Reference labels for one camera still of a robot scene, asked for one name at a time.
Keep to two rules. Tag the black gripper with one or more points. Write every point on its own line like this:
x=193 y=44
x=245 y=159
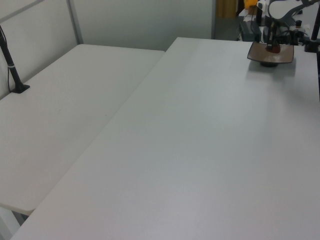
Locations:
x=273 y=30

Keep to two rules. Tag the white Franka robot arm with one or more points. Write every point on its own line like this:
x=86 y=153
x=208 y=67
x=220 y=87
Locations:
x=282 y=8

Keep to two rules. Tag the square brown ceramic plate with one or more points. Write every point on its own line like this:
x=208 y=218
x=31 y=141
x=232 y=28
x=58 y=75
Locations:
x=265 y=56

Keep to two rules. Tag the black box device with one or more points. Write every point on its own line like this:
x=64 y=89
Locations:
x=247 y=31

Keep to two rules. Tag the small dark-capped bottle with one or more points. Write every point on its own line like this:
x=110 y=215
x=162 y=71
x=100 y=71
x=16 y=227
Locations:
x=298 y=23

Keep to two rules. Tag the yellow object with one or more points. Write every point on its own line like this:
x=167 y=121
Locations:
x=250 y=3

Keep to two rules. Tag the brown wooden door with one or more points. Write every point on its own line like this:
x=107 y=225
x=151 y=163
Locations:
x=225 y=8

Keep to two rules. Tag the black pole with white band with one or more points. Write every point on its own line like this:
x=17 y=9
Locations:
x=11 y=67

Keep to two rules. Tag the black clamp camera stand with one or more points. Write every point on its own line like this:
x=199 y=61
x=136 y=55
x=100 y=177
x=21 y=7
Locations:
x=312 y=42

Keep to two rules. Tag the grey metal frame post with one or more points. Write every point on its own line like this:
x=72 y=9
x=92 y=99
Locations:
x=75 y=22

